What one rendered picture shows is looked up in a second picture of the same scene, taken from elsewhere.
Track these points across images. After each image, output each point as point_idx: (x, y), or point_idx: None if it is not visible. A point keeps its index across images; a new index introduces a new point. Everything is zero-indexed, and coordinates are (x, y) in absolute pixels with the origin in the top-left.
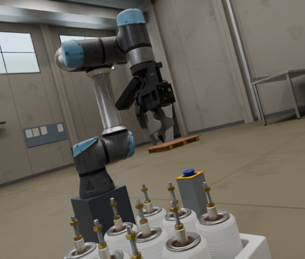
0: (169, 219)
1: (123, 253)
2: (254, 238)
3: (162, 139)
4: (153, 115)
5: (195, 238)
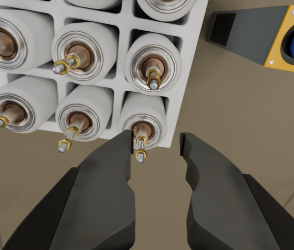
0: (130, 68)
1: (27, 57)
2: (163, 140)
3: (180, 143)
4: (196, 238)
5: (88, 133)
